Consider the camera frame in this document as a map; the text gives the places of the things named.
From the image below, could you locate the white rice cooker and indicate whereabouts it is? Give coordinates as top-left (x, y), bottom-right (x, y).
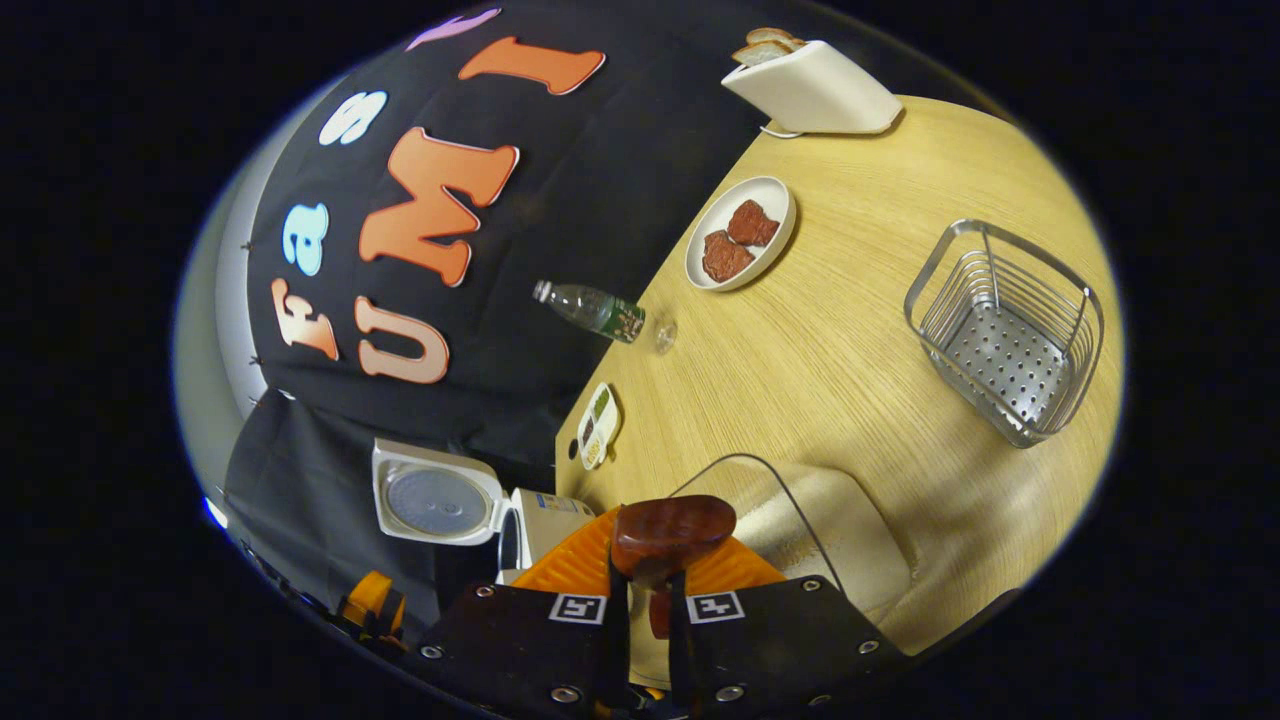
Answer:
top-left (372, 438), bottom-right (601, 586)

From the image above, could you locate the round white plate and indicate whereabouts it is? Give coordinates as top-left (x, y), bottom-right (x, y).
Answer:
top-left (685, 176), bottom-right (798, 292)

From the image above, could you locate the dark wooden spoon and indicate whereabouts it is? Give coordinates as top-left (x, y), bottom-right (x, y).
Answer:
top-left (610, 495), bottom-right (738, 641)

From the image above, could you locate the black backdrop cloth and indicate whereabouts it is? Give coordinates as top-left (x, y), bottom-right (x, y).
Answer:
top-left (222, 5), bottom-right (791, 641)

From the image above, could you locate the divided white grain dish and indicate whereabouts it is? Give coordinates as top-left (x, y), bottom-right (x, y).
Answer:
top-left (577, 383), bottom-right (623, 471)

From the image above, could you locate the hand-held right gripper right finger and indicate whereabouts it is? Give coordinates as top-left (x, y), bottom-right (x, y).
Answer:
top-left (668, 540), bottom-right (911, 716)

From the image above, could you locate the clear plastic water bottle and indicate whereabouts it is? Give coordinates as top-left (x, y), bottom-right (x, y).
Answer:
top-left (532, 280), bottom-right (679, 353)

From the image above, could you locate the clear plastic rice box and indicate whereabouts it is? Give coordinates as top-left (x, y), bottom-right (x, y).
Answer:
top-left (670, 453), bottom-right (913, 651)

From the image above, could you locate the metal wire chopstick holder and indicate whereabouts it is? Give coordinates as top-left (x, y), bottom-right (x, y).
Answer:
top-left (905, 219), bottom-right (1105, 449)

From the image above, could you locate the red meat piece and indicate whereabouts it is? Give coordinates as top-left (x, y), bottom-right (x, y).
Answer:
top-left (727, 199), bottom-right (781, 248)
top-left (702, 230), bottom-right (756, 283)

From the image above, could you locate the white toaster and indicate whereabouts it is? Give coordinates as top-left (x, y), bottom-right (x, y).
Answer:
top-left (720, 40), bottom-right (904, 136)

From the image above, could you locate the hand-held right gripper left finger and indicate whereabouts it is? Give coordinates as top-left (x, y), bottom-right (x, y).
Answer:
top-left (415, 505), bottom-right (633, 716)

